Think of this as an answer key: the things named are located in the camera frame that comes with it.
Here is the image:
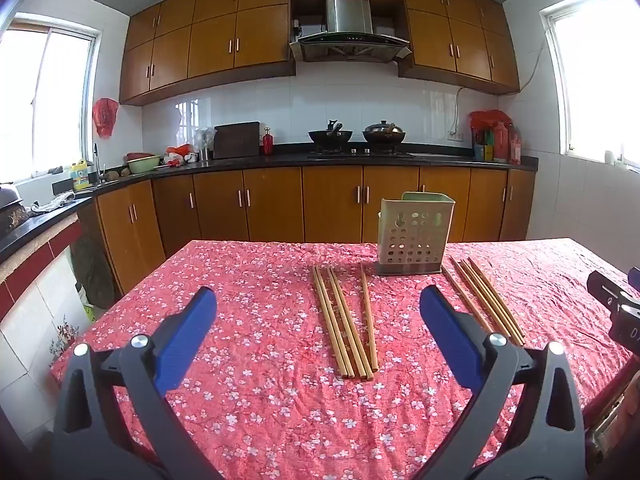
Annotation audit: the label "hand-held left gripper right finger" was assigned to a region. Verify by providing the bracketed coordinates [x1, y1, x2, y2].
[420, 286, 588, 480]

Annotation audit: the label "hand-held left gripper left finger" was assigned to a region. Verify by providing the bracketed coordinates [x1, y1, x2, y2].
[52, 287, 221, 480]

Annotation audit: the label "wooden chopstick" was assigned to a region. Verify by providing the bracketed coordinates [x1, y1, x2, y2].
[463, 259, 520, 340]
[468, 257, 525, 338]
[312, 265, 349, 380]
[459, 259, 513, 338]
[326, 265, 367, 380]
[331, 265, 374, 377]
[449, 255, 506, 336]
[359, 262, 378, 374]
[316, 265, 357, 379]
[440, 264, 493, 333]

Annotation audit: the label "beige perforated chopstick holder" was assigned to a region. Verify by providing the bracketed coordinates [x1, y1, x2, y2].
[376, 191, 456, 277]

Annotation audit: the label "red floral tablecloth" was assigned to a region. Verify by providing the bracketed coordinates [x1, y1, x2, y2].
[49, 237, 640, 480]

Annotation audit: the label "wooden base cabinets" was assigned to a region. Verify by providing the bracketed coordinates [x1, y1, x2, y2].
[95, 164, 537, 296]

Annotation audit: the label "green basin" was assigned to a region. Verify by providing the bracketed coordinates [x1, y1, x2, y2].
[126, 152, 162, 175]

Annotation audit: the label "tall red oil bottle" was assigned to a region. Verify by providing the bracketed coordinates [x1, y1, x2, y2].
[492, 122, 510, 163]

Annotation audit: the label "black kitchen countertop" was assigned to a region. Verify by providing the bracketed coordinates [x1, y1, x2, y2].
[0, 142, 540, 266]

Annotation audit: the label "red and white plastic bag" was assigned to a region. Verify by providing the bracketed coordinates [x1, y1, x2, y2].
[165, 144, 197, 166]

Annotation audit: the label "white cloth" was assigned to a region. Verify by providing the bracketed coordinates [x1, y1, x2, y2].
[29, 194, 77, 217]

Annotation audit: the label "yellow detergent bottle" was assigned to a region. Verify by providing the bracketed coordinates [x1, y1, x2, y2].
[71, 160, 92, 191]

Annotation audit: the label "metal faucet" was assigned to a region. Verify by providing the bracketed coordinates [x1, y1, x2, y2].
[92, 142, 107, 186]

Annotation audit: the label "dark cutting board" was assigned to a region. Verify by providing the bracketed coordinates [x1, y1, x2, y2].
[213, 121, 261, 160]

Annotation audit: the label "gas stove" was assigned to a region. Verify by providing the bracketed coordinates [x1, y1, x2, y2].
[306, 146, 416, 159]

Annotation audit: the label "black lidded wok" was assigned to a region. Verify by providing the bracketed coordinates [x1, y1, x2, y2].
[362, 120, 407, 146]

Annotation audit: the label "dark pot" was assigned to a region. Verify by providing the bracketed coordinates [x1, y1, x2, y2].
[0, 184, 25, 233]

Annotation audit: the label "chopsticks standing in holder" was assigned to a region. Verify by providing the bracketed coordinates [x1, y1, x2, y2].
[119, 0, 521, 107]

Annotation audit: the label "steel range hood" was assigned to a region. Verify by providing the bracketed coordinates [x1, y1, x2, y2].
[289, 0, 412, 63]

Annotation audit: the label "aluminium frame window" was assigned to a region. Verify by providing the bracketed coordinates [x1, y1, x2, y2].
[0, 12, 101, 186]
[540, 0, 640, 171]

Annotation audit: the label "white power cable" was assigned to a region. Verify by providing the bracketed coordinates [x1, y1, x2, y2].
[451, 86, 466, 133]

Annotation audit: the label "thin wall wire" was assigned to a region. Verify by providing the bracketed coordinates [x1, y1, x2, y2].
[519, 35, 548, 92]

